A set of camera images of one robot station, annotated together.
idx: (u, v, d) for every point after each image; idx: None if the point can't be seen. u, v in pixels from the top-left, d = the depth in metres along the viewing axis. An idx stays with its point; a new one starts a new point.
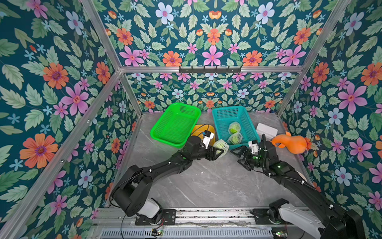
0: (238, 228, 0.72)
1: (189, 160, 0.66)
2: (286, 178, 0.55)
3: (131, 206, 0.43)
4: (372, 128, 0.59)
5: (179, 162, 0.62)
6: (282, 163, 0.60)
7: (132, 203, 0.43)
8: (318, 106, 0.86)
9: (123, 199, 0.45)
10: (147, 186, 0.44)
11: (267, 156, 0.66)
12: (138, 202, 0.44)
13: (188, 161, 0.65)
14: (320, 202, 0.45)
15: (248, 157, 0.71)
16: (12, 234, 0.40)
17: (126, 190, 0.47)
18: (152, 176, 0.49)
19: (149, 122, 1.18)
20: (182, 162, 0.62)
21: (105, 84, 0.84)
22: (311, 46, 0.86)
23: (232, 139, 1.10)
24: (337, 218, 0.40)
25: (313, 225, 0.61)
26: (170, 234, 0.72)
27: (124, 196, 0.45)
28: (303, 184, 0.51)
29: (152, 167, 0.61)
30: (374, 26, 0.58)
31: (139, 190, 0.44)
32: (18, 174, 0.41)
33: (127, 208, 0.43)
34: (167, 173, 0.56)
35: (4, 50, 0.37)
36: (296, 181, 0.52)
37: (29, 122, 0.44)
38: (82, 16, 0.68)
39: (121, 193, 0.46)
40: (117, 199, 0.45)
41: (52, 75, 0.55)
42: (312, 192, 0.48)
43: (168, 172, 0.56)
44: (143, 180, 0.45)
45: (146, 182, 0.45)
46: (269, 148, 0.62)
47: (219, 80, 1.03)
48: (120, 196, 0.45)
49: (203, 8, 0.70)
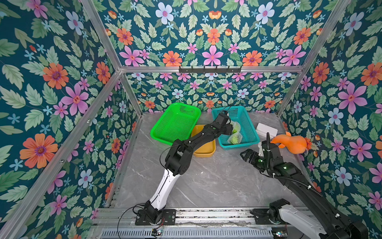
0: (238, 228, 0.72)
1: (219, 130, 0.77)
2: (291, 180, 0.53)
3: (181, 168, 0.59)
4: (372, 128, 0.59)
5: (211, 132, 0.72)
6: (288, 165, 0.57)
7: (181, 166, 0.59)
8: (318, 106, 0.86)
9: (175, 164, 0.60)
10: (190, 154, 0.59)
11: (272, 156, 0.63)
12: (185, 165, 0.60)
13: (218, 130, 0.76)
14: (325, 210, 0.44)
15: (255, 159, 0.72)
16: (13, 234, 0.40)
17: (175, 155, 0.63)
18: (193, 145, 0.62)
19: (149, 122, 1.18)
20: (214, 132, 0.73)
21: (105, 84, 0.84)
22: (311, 46, 0.86)
23: (232, 139, 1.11)
24: (343, 228, 0.39)
25: (314, 229, 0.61)
26: (170, 234, 0.72)
27: (175, 160, 0.61)
28: (309, 189, 0.49)
29: (191, 139, 0.65)
30: (374, 26, 0.58)
31: (185, 158, 0.58)
32: (18, 174, 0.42)
33: (179, 169, 0.59)
34: (201, 143, 0.68)
35: (4, 50, 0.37)
36: (301, 185, 0.50)
37: (29, 122, 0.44)
38: (82, 16, 0.68)
39: (172, 159, 0.61)
40: (168, 162, 0.62)
41: (52, 75, 0.55)
42: (318, 197, 0.46)
43: (203, 141, 0.69)
44: (186, 149, 0.59)
45: (190, 151, 0.58)
46: (272, 149, 0.62)
47: (219, 80, 1.03)
48: (171, 161, 0.61)
49: (203, 8, 0.70)
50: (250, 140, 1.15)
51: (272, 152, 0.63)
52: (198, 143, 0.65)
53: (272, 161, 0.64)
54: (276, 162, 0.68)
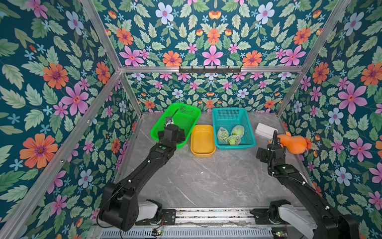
0: (238, 228, 0.72)
1: (170, 148, 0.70)
2: (288, 177, 0.57)
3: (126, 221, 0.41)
4: (372, 128, 0.59)
5: (160, 155, 0.57)
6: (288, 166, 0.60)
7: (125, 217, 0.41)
8: (318, 106, 0.86)
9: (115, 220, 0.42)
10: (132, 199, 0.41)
11: (274, 156, 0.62)
12: (131, 214, 0.43)
13: (169, 149, 0.61)
14: (316, 202, 0.46)
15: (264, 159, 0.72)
16: (12, 234, 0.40)
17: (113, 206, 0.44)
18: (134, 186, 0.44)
19: (149, 122, 1.18)
20: (164, 153, 0.58)
21: (105, 84, 0.84)
22: (311, 46, 0.86)
23: (230, 140, 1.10)
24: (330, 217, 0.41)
25: (309, 226, 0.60)
26: (170, 234, 0.72)
27: (114, 213, 0.43)
28: (304, 186, 0.51)
29: (131, 177, 0.47)
30: (374, 26, 0.58)
31: (126, 206, 0.41)
32: (18, 174, 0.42)
33: (124, 223, 0.41)
34: (149, 174, 0.52)
35: (4, 50, 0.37)
36: (298, 182, 0.53)
37: (29, 122, 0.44)
38: (82, 16, 0.68)
39: (110, 212, 0.43)
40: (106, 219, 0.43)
41: (52, 75, 0.55)
42: (311, 193, 0.49)
43: (154, 169, 0.54)
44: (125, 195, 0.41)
45: (130, 195, 0.42)
46: (277, 149, 0.65)
47: (219, 80, 1.03)
48: (109, 215, 0.43)
49: (203, 8, 0.70)
50: (247, 143, 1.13)
51: (275, 152, 0.66)
52: (144, 177, 0.49)
53: (274, 160, 0.67)
54: (277, 162, 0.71)
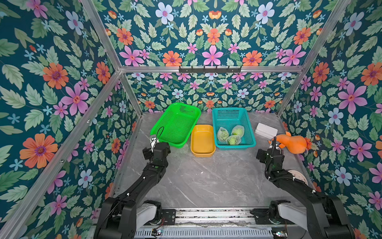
0: (238, 228, 0.72)
1: (162, 166, 0.68)
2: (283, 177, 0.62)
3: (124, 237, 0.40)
4: (372, 128, 0.59)
5: (153, 172, 0.61)
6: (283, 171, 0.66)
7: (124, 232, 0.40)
8: (318, 106, 0.86)
9: (111, 235, 0.41)
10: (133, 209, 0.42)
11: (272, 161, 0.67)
12: (129, 229, 0.42)
13: (161, 167, 0.65)
14: (305, 189, 0.51)
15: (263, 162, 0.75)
16: (13, 234, 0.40)
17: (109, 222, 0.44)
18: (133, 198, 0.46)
19: (149, 122, 1.18)
20: (157, 171, 0.62)
21: (105, 84, 0.84)
22: (311, 46, 0.86)
23: (230, 140, 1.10)
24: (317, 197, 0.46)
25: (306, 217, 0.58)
26: (170, 234, 0.72)
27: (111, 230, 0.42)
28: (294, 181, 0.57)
29: (129, 191, 0.49)
30: (374, 26, 0.58)
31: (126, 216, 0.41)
32: (18, 174, 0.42)
33: None
34: (146, 189, 0.54)
35: (4, 50, 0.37)
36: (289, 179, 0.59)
37: (29, 122, 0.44)
38: (82, 16, 0.68)
39: (106, 229, 0.42)
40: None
41: (52, 75, 0.55)
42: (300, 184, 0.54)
43: (149, 185, 0.56)
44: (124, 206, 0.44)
45: (130, 205, 0.43)
46: (275, 156, 0.69)
47: (219, 80, 1.03)
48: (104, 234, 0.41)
49: (203, 8, 0.70)
50: (247, 143, 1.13)
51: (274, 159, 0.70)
52: (142, 190, 0.51)
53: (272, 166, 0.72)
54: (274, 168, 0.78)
